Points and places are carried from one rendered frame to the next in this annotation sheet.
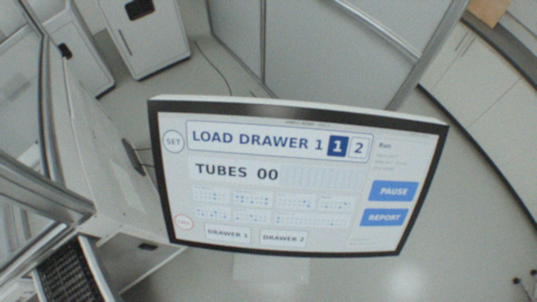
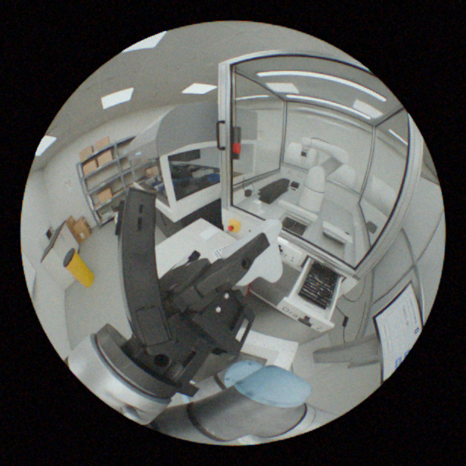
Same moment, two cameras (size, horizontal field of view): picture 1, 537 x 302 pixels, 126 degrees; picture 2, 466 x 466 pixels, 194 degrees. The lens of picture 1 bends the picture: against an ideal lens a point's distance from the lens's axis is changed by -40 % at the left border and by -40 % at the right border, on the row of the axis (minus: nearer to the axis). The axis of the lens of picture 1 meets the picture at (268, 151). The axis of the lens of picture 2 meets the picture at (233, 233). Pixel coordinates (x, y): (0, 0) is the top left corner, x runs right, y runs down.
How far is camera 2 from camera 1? 0.74 m
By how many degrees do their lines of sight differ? 51
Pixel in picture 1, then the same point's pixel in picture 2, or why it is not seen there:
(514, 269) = not seen: outside the picture
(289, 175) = (408, 327)
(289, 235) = (389, 346)
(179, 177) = (398, 303)
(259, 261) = (302, 357)
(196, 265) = (288, 329)
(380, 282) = not seen: hidden behind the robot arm
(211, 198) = (396, 316)
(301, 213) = (398, 342)
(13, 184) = (383, 249)
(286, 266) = (302, 370)
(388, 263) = not seen: hidden behind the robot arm
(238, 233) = (386, 333)
